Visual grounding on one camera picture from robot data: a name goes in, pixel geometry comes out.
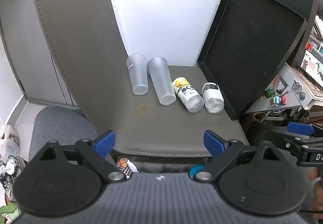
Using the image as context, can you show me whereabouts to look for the yellow label plastic bottle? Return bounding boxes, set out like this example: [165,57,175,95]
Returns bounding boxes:
[172,77,204,113]

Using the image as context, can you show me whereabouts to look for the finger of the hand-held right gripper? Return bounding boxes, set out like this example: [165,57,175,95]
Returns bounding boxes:
[287,122,323,137]
[283,137,323,151]

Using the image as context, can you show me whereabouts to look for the orange rubber band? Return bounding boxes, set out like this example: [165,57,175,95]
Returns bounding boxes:
[136,104,151,115]

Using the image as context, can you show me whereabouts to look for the white sneakers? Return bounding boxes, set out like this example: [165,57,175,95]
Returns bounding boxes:
[0,155,28,190]

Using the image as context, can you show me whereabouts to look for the tall clear plastic cup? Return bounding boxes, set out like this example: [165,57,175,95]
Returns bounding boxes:
[147,56,176,106]

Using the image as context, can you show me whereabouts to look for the white plastic bag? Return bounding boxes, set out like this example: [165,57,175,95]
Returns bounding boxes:
[0,118,21,162]

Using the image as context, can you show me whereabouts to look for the grey leather desk mat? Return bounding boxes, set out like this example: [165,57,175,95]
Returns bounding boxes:
[33,0,250,158]

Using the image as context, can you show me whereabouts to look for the blue toy figure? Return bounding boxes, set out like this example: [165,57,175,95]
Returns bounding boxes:
[270,95,288,107]

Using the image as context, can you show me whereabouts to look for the grey floor mat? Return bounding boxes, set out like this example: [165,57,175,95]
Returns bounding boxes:
[28,106,102,164]

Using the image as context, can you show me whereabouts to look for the person's right hand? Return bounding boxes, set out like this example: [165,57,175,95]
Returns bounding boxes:
[308,167,323,182]

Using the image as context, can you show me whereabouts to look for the colourful picture cards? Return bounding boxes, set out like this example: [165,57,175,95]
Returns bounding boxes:
[301,15,323,80]

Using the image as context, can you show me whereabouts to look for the green printed bag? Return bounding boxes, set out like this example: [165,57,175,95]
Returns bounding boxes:
[0,201,23,224]

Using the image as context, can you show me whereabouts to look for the black tray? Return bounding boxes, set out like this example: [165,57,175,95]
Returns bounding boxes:
[197,0,308,121]

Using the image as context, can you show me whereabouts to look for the white label plastic bottle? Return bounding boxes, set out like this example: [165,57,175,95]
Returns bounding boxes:
[201,82,224,114]

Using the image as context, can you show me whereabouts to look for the short clear plastic cup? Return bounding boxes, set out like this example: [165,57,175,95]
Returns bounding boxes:
[126,54,149,95]

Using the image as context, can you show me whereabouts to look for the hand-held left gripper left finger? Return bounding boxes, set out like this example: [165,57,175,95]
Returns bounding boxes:
[29,130,127,184]

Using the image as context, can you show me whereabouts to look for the checked snack packet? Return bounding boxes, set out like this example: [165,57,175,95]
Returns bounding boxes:
[116,157,138,179]

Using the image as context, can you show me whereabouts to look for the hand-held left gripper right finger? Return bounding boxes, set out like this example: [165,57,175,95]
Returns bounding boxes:
[193,130,290,181]

